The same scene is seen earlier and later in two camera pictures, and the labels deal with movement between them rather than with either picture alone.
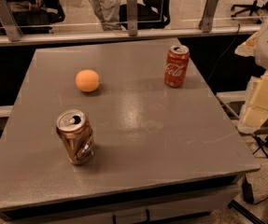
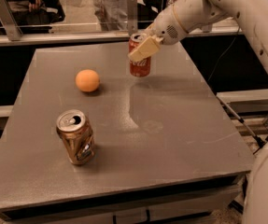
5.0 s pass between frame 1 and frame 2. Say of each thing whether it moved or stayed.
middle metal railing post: stayed
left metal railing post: stayed
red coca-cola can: moved
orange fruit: stayed
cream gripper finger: moved
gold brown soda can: stayed
